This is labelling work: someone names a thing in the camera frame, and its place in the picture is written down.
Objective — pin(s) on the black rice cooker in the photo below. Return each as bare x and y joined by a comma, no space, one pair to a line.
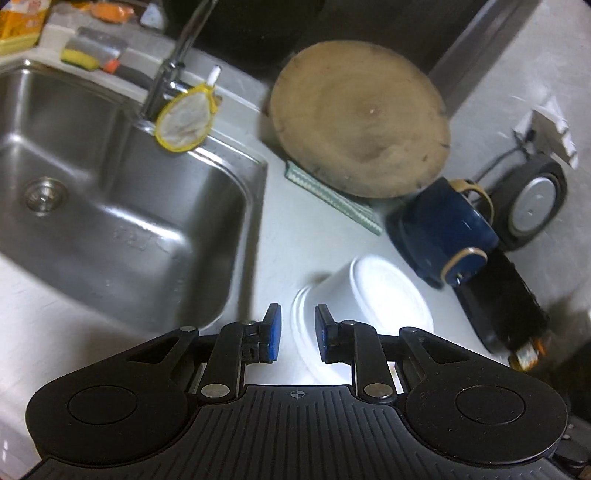
503,300

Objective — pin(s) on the blue rice cooker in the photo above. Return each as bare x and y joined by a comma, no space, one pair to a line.
438,230

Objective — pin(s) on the orange cloth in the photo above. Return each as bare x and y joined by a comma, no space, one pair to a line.
111,11

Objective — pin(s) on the yellow packet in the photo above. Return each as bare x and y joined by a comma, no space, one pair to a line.
21,25

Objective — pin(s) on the steel cleaver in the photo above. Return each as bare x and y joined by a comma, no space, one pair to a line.
99,46

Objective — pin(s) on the stainless steel sink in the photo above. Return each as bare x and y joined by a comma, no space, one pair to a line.
120,194

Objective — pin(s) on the yellow sink strainer net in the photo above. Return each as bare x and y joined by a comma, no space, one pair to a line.
184,122

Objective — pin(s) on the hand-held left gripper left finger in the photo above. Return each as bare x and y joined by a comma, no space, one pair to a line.
275,334

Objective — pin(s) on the green striped dish cloth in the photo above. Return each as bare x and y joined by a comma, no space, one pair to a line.
332,196

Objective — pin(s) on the yellow dish sponge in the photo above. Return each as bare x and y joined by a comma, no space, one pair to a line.
78,59

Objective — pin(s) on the steel kitchen faucet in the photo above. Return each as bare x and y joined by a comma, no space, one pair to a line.
173,69

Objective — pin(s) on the glass jar yellow label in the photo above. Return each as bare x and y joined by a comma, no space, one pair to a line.
528,354

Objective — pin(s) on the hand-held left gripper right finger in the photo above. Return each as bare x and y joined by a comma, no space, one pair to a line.
323,334

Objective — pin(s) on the white wall power socket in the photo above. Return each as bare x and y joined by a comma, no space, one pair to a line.
556,134

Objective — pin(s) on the white disposable bowl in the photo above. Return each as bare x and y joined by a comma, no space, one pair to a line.
364,300

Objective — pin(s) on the round wooden cutting board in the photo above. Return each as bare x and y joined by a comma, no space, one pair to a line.
360,120

